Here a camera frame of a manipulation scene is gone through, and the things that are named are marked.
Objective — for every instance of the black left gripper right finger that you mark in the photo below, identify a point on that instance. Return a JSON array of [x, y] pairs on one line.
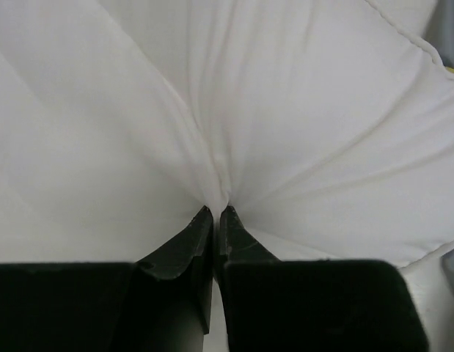
[[310, 305]]

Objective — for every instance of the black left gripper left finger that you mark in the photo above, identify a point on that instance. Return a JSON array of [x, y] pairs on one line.
[[159, 303]]

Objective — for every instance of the white pillow with yellow edge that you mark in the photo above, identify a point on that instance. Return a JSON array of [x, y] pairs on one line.
[[328, 125]]

